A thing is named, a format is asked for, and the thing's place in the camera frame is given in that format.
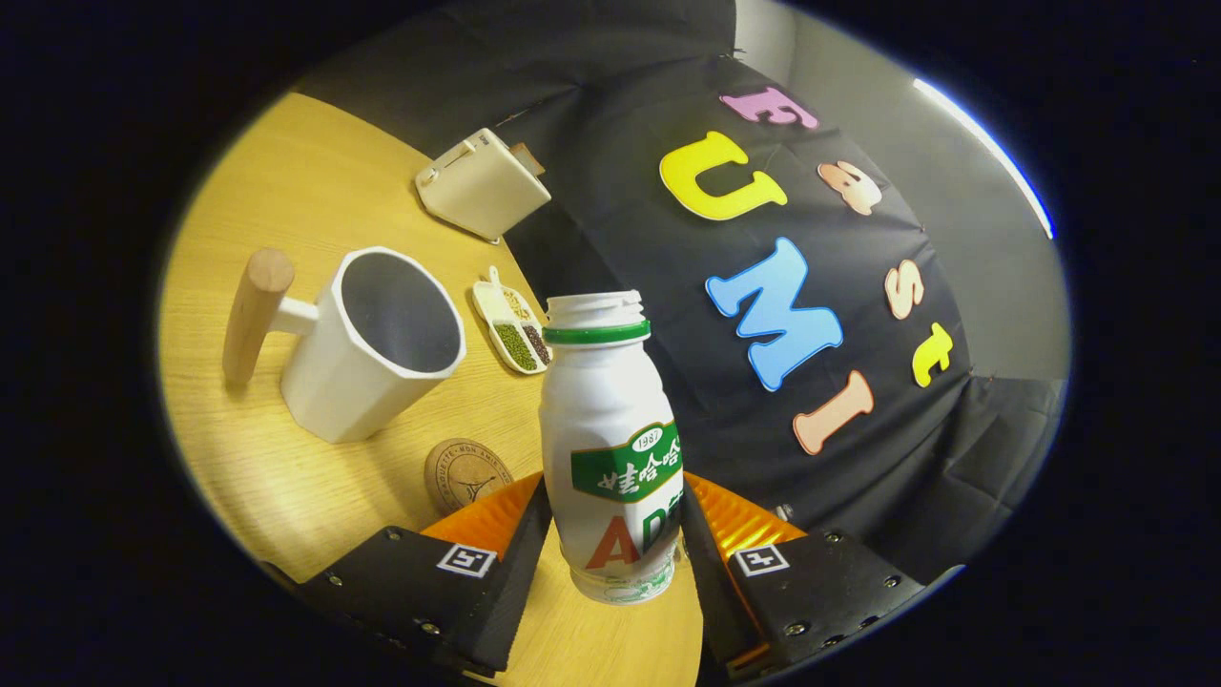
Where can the white divided dish with beans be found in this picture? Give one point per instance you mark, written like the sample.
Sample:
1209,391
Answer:
515,343

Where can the white juice bottle green label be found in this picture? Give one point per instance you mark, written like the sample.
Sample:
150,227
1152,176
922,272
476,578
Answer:
606,401

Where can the brown bread slice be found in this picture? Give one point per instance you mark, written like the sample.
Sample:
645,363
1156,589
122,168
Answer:
529,157

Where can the wooden table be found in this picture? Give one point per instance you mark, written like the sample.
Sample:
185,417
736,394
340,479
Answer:
286,172

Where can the cream toaster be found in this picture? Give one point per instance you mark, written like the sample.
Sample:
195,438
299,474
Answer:
482,186

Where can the round cork coaster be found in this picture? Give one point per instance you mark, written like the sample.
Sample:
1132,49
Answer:
463,477

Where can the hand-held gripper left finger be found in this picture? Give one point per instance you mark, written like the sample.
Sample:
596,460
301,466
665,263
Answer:
520,582

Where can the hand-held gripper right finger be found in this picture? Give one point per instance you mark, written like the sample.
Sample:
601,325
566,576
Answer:
706,592

